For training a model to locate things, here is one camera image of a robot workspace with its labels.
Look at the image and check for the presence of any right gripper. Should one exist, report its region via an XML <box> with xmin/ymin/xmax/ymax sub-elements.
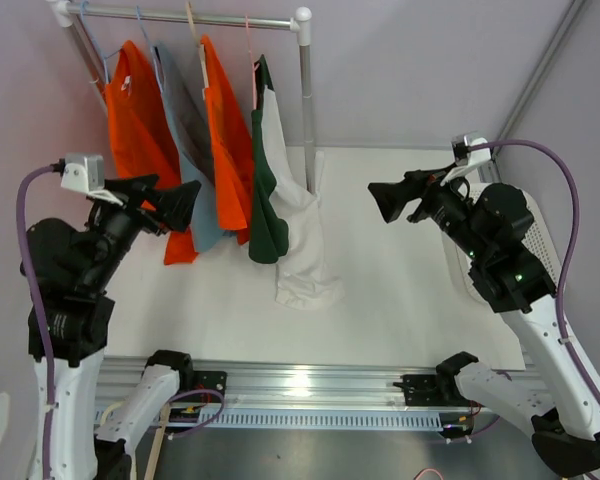
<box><xmin>368</xmin><ymin>162</ymin><xmax>488</xmax><ymax>263</ymax></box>

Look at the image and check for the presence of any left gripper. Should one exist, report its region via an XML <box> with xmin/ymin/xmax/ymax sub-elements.
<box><xmin>81</xmin><ymin>172</ymin><xmax>200</xmax><ymax>290</ymax></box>

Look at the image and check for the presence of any orange t shirt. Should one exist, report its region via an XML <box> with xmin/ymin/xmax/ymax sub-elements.
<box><xmin>103</xmin><ymin>40</ymin><xmax>201</xmax><ymax>266</ymax></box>
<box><xmin>200</xmin><ymin>35</ymin><xmax>255</xmax><ymax>245</ymax></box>

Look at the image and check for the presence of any green white t shirt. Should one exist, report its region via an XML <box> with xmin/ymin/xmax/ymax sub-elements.
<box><xmin>248</xmin><ymin>56</ymin><xmax>344</xmax><ymax>311</ymax></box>

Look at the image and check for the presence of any grey blue t shirt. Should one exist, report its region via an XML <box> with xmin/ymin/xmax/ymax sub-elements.
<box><xmin>152</xmin><ymin>43</ymin><xmax>225</xmax><ymax>253</ymax></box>

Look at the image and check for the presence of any wooden hanger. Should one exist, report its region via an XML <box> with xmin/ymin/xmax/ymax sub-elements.
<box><xmin>185</xmin><ymin>1</ymin><xmax>209</xmax><ymax>90</ymax></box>

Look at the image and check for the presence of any pink wire hanger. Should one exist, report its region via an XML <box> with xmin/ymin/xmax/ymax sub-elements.
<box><xmin>244</xmin><ymin>15</ymin><xmax>257</xmax><ymax>110</ymax></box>

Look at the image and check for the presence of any light blue wire hanger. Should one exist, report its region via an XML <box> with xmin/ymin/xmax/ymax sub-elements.
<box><xmin>135</xmin><ymin>6</ymin><xmax>164</xmax><ymax>94</ymax></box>

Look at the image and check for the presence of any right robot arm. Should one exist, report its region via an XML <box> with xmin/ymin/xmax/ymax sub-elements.
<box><xmin>368</xmin><ymin>170</ymin><xmax>600</xmax><ymax>477</ymax></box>

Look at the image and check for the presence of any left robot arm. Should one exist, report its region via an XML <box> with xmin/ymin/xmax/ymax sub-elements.
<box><xmin>16</xmin><ymin>169</ymin><xmax>201</xmax><ymax>479</ymax></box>

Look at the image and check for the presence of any blue hanger far left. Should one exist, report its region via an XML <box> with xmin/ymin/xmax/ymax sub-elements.
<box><xmin>79</xmin><ymin>0</ymin><xmax>123</xmax><ymax>85</ymax></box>

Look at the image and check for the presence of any white laundry basket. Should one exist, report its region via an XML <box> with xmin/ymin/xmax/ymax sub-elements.
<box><xmin>442</xmin><ymin>191</ymin><xmax>561</xmax><ymax>306</ymax></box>

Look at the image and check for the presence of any clothes rack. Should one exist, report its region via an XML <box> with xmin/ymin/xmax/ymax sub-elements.
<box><xmin>47</xmin><ymin>1</ymin><xmax>324</xmax><ymax>195</ymax></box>

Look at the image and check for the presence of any spare wooden hangers left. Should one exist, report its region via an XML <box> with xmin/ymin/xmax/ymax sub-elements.
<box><xmin>102</xmin><ymin>402</ymin><xmax>174</xmax><ymax>480</ymax></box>

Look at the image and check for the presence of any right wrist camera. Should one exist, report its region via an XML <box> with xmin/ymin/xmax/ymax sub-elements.
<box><xmin>441</xmin><ymin>133</ymin><xmax>491</xmax><ymax>185</ymax></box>

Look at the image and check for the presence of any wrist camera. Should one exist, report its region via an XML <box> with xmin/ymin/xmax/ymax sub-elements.
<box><xmin>441</xmin><ymin>133</ymin><xmax>491</xmax><ymax>185</ymax></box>
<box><xmin>61</xmin><ymin>153</ymin><xmax>123</xmax><ymax>206</ymax></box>

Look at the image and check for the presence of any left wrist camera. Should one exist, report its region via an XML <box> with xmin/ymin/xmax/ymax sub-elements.
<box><xmin>61</xmin><ymin>153</ymin><xmax>123</xmax><ymax>206</ymax></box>

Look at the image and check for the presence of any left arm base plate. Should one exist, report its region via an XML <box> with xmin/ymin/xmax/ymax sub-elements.
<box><xmin>180</xmin><ymin>370</ymin><xmax>228</xmax><ymax>404</ymax></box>

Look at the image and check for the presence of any aluminium rail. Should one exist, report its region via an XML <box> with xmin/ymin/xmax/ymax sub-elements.
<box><xmin>94</xmin><ymin>357</ymin><xmax>541</xmax><ymax>411</ymax></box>

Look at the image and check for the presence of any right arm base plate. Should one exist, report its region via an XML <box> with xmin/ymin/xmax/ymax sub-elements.
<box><xmin>392</xmin><ymin>374</ymin><xmax>453</xmax><ymax>407</ymax></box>

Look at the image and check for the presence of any white cable duct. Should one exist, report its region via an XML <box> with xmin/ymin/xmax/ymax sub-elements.
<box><xmin>93</xmin><ymin>408</ymin><xmax>444</xmax><ymax>431</ymax></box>

